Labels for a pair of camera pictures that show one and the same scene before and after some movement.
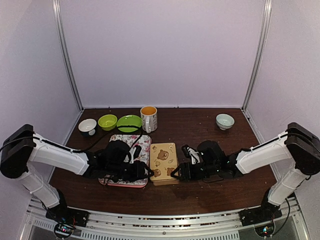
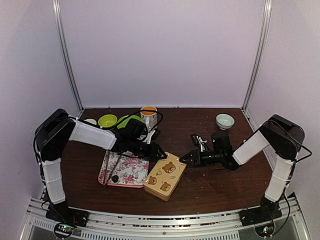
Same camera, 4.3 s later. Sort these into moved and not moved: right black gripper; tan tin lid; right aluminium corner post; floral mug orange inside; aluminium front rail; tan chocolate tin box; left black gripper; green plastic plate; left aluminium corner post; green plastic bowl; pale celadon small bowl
Moved: right black gripper; left black gripper; tan chocolate tin box; tan tin lid
Not moved: floral mug orange inside; green plastic bowl; aluminium front rail; right aluminium corner post; pale celadon small bowl; left aluminium corner post; green plastic plate
